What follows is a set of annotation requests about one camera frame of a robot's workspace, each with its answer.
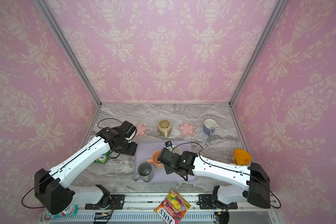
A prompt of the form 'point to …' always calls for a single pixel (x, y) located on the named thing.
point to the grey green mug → (145, 172)
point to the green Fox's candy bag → (71, 211)
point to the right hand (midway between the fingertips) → (174, 162)
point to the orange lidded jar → (241, 157)
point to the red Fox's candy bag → (172, 209)
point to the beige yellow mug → (164, 126)
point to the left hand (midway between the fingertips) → (141, 148)
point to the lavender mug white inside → (209, 127)
